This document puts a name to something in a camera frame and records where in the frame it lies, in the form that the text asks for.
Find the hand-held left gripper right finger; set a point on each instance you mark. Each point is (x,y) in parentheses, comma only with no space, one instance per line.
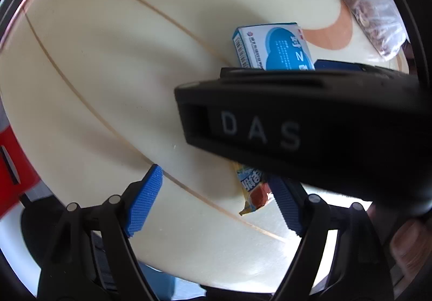
(287,209)

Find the red plastic stool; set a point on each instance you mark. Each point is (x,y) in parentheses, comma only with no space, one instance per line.
(13,169)

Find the person's right hand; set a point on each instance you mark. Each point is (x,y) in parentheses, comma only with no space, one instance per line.
(408,243)

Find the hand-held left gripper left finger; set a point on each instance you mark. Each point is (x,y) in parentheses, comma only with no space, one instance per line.
(145,203)

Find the yellow snack wrapper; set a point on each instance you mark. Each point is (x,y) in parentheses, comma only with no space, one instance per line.
(253,193)

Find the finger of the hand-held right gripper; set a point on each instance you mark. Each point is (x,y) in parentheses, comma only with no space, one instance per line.
(337,65)

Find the plastic bag of nuts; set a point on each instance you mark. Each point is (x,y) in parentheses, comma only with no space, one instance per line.
(368,14)

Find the light blue plastic stool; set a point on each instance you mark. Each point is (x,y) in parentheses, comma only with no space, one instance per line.
(158,284)

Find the blue white medicine box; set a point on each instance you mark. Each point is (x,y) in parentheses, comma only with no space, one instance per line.
(270,44)

